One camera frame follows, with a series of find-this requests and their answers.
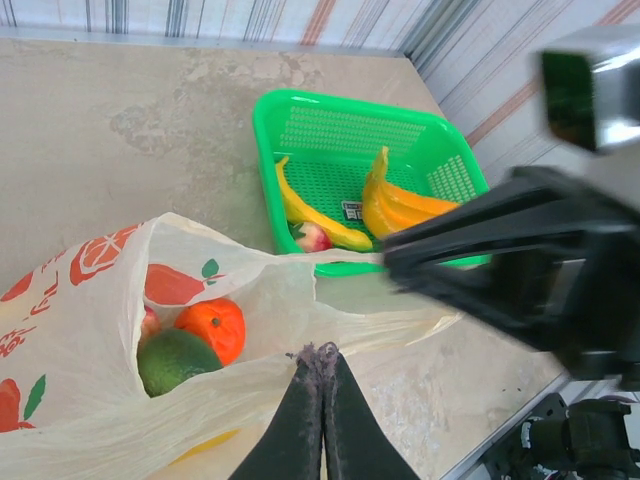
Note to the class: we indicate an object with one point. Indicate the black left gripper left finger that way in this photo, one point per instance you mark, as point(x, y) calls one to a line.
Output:
point(295, 440)

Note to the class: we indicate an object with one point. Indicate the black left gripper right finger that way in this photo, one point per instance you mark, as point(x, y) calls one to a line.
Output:
point(350, 440)

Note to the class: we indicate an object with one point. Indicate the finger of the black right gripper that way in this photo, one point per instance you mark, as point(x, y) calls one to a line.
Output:
point(475, 285)
point(475, 220)

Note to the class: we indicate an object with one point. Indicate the yellow fake mango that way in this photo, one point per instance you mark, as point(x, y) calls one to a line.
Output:
point(205, 445)

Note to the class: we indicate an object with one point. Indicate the orange fake tangerine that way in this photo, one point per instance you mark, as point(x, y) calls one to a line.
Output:
point(215, 330)

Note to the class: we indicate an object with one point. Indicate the green fake lime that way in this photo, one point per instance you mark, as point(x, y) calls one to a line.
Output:
point(170, 365)

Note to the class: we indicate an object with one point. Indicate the red fake apple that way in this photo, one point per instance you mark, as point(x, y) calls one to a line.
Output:
point(150, 325)

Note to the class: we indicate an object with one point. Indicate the cream printed plastic bag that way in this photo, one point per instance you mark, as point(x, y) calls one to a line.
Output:
point(75, 410)

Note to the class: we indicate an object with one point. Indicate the yellow fake banana bunch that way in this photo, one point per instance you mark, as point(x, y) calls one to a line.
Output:
point(395, 210)

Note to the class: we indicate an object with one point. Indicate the red fake peach with leaf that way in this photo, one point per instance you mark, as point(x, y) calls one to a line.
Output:
point(312, 239)

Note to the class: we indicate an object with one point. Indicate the single yellow fake banana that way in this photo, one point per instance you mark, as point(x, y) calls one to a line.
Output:
point(300, 210)

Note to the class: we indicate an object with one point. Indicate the small barcode sticker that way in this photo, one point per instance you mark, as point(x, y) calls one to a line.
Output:
point(352, 210)

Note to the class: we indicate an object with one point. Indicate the green plastic basket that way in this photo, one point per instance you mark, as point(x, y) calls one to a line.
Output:
point(350, 125)

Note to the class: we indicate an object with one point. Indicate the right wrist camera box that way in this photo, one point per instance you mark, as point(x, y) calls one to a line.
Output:
point(605, 90)

